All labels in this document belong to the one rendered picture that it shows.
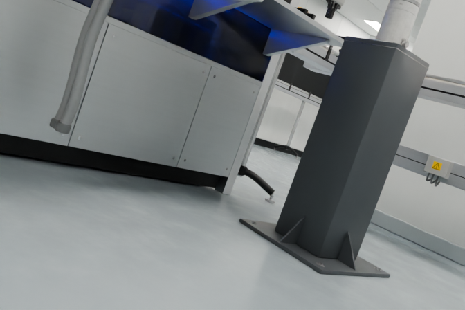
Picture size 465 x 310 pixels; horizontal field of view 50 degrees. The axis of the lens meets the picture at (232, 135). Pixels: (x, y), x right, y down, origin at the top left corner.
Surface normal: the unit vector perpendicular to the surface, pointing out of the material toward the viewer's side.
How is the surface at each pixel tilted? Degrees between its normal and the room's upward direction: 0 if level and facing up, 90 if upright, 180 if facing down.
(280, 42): 90
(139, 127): 90
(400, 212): 90
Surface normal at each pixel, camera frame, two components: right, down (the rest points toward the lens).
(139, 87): 0.67, 0.29
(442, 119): -0.66, -0.19
